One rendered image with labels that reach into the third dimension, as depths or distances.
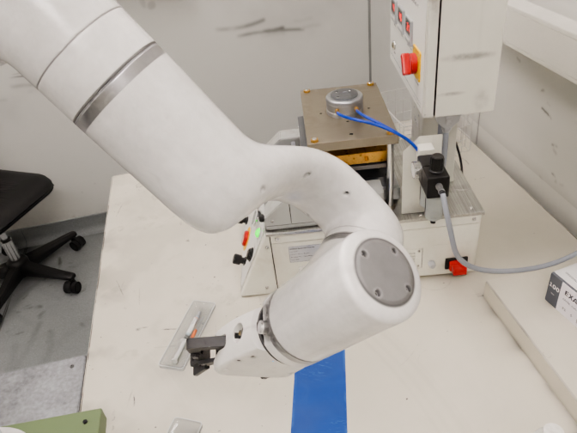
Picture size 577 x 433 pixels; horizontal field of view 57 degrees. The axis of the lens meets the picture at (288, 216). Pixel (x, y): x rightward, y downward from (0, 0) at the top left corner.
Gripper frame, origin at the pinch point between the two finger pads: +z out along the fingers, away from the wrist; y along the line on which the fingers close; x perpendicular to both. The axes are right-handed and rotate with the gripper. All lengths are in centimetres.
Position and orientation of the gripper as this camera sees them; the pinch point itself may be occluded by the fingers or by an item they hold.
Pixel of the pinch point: (233, 363)
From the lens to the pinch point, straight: 70.4
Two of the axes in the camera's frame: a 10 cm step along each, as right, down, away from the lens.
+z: -4.8, 4.5, 7.6
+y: 8.8, 1.8, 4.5
